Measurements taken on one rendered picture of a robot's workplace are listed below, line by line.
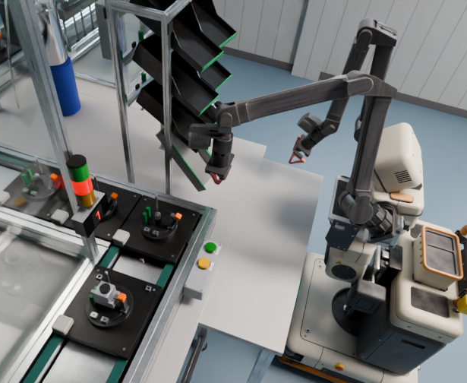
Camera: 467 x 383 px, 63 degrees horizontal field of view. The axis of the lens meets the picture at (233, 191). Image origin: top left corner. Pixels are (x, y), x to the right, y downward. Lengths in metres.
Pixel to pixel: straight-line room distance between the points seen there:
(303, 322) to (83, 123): 1.51
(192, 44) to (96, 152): 0.84
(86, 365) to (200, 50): 1.00
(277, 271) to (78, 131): 1.19
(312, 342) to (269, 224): 0.70
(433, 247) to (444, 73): 2.89
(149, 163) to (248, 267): 0.69
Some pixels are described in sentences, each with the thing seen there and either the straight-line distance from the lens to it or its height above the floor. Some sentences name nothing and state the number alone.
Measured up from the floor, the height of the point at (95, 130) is 0.86.
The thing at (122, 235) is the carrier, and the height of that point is 0.99.
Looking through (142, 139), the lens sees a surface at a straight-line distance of 1.95.
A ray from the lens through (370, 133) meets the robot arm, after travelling 1.17.
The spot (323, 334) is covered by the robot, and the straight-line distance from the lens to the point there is 2.09.
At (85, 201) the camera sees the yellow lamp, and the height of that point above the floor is 1.28.
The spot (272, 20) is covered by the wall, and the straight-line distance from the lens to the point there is 4.32.
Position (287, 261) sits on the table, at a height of 0.86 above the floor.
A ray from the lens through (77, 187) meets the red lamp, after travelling 1.08.
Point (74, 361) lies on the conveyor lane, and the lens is 1.30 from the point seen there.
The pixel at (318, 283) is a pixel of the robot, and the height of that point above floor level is 0.28.
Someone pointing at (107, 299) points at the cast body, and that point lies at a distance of 1.18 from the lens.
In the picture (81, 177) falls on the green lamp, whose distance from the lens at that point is 1.05.
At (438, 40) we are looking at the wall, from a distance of 4.30.
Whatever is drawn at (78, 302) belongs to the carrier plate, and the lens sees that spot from 1.31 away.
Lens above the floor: 2.11
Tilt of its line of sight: 47 degrees down
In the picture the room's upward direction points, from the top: 9 degrees clockwise
